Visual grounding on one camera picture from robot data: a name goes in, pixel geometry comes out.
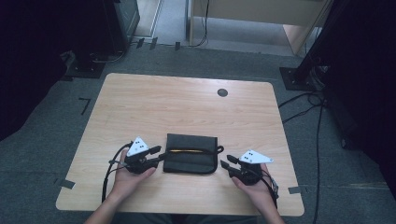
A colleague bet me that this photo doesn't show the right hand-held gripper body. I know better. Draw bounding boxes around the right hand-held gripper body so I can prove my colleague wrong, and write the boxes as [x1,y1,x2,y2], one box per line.
[232,149,275,187]

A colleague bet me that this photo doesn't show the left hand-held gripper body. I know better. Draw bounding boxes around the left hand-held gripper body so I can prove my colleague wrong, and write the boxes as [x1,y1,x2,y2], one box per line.
[123,135,157,175]

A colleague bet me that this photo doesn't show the dark grey cloth pouch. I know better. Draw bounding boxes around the dark grey cloth pouch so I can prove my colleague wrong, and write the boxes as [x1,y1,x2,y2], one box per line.
[162,133,225,176]

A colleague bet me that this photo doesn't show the person's right hand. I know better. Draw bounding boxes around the person's right hand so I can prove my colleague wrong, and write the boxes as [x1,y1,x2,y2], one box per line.
[231,162,276,206]

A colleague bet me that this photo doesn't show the person's left hand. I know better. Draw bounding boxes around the person's left hand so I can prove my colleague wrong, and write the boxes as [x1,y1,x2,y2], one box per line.
[110,148,157,200]

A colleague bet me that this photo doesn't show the black metal stand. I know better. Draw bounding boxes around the black metal stand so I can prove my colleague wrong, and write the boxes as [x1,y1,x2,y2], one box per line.
[64,0,125,79]
[278,0,348,92]

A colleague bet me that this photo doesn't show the dark computer tower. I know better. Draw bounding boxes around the dark computer tower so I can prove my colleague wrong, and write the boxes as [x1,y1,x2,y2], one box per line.
[104,0,141,54]

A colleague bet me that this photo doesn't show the dark curtain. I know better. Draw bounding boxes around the dark curtain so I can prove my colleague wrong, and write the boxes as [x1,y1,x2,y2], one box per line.
[0,0,110,143]
[320,0,396,202]

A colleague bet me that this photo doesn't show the light wooden desk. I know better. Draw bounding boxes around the light wooden desk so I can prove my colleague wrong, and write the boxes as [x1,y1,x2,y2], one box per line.
[187,0,332,56]

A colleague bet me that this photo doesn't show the right hand-held gripper cable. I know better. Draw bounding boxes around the right hand-held gripper cable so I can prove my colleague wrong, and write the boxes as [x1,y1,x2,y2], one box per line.
[253,169,280,210]

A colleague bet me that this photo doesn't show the hand-held gripper cable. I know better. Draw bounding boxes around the hand-held gripper cable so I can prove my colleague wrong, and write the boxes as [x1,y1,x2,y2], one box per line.
[253,169,280,210]
[101,141,134,203]

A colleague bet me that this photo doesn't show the left hand-held gripper cable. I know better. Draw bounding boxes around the left hand-held gripper cable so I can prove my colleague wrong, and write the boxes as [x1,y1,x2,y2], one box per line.
[101,141,134,203]

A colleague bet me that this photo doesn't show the long black floor cable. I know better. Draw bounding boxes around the long black floor cable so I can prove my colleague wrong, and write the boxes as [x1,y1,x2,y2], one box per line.
[312,101,326,224]

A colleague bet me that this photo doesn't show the black hanging cable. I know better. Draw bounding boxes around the black hanging cable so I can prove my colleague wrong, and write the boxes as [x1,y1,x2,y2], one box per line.
[189,0,210,49]

